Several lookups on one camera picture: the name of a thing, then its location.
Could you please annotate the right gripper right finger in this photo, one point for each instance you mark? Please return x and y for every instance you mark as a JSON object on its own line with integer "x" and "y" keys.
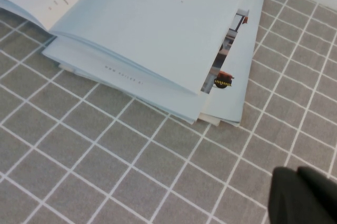
{"x": 323, "y": 195}

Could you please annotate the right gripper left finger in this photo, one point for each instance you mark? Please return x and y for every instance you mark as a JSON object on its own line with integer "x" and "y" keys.
{"x": 289, "y": 200}

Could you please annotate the white book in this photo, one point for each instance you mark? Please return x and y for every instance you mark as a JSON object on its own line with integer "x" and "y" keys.
{"x": 158, "y": 29}

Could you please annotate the white brochure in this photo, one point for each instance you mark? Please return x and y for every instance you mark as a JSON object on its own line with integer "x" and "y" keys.
{"x": 237, "y": 50}
{"x": 210, "y": 120}

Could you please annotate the grey checked tablecloth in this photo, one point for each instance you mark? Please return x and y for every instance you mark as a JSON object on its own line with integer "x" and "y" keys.
{"x": 131, "y": 155}

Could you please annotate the brochure with robot photo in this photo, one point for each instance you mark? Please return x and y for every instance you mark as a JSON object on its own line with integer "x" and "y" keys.
{"x": 131, "y": 76}

